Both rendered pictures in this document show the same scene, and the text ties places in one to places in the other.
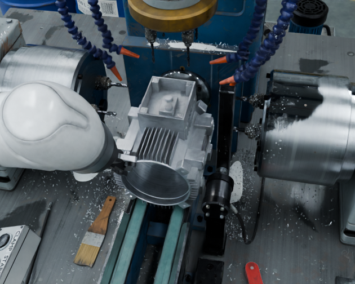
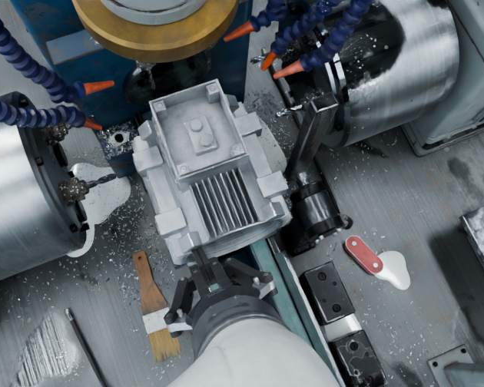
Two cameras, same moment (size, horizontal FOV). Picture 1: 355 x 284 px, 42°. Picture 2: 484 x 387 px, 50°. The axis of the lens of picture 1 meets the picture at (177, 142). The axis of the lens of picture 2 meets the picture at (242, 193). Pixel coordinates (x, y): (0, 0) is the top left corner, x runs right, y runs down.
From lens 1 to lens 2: 51 cm
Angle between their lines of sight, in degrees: 31
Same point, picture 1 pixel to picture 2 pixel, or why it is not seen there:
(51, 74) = not seen: outside the picture
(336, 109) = (424, 34)
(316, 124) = (408, 67)
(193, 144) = (256, 166)
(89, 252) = (166, 339)
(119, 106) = not seen: hidden behind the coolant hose
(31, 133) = not seen: outside the picture
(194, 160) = (278, 192)
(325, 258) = (413, 184)
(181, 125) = (244, 160)
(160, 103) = (185, 135)
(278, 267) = (375, 223)
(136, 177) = not seen: hidden behind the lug
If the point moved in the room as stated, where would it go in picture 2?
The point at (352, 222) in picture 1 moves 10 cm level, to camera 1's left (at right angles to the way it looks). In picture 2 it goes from (435, 137) to (396, 166)
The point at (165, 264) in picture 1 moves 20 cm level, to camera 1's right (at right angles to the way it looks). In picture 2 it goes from (290, 315) to (380, 244)
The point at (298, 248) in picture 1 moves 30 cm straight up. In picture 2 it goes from (381, 188) to (442, 128)
